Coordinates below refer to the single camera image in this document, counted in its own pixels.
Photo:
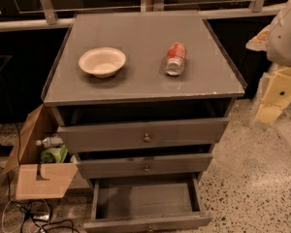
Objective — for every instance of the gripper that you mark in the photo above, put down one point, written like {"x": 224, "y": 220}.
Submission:
{"x": 285, "y": 39}

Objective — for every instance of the grey bottom drawer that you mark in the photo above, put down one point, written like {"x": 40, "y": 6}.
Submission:
{"x": 147, "y": 204}

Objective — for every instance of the grey drawer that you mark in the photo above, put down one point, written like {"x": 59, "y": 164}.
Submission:
{"x": 143, "y": 166}
{"x": 143, "y": 135}
{"x": 147, "y": 204}

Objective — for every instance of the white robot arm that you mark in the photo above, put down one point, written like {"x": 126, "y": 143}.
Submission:
{"x": 275, "y": 41}

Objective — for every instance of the grey middle drawer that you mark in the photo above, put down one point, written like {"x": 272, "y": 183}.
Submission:
{"x": 143, "y": 166}

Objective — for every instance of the grey drawer cabinet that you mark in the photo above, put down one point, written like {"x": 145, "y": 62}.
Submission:
{"x": 141, "y": 91}

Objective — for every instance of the grey top drawer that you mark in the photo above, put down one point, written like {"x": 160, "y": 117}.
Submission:
{"x": 143, "y": 135}

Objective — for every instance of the red labelled plastic bottle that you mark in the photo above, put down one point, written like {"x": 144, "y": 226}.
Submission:
{"x": 175, "y": 59}

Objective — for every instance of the white paper bowl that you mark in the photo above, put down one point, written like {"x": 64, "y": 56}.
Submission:
{"x": 102, "y": 62}

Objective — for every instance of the clear plastic water bottle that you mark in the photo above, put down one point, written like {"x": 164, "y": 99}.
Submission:
{"x": 50, "y": 142}

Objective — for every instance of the green plastic bag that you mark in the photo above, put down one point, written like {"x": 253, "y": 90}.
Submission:
{"x": 54, "y": 155}

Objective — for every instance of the brown cardboard box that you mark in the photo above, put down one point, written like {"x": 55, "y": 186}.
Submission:
{"x": 34, "y": 179}

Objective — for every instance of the metal railing frame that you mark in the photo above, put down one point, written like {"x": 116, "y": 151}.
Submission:
{"x": 45, "y": 7}

